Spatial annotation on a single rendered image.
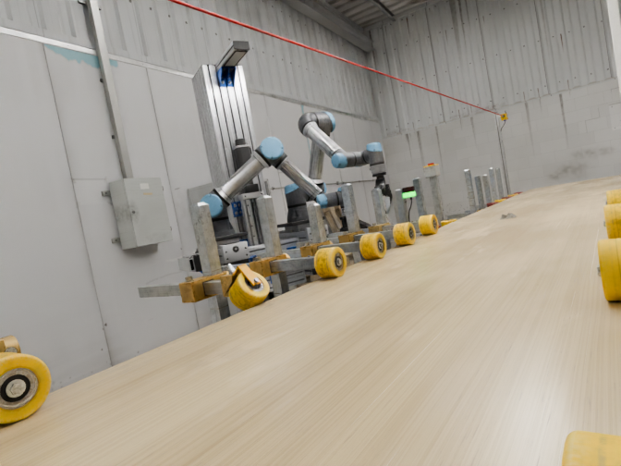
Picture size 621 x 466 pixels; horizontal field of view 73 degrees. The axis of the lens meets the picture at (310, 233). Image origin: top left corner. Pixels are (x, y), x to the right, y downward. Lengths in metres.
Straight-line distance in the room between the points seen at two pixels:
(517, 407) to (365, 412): 0.12
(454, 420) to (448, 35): 9.95
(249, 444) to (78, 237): 3.57
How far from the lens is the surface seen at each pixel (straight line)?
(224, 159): 2.55
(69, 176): 3.98
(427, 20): 10.45
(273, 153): 2.16
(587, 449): 0.20
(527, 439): 0.36
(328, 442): 0.38
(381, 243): 1.33
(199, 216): 1.10
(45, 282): 3.76
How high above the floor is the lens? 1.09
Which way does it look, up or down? 3 degrees down
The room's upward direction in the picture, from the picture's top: 11 degrees counter-clockwise
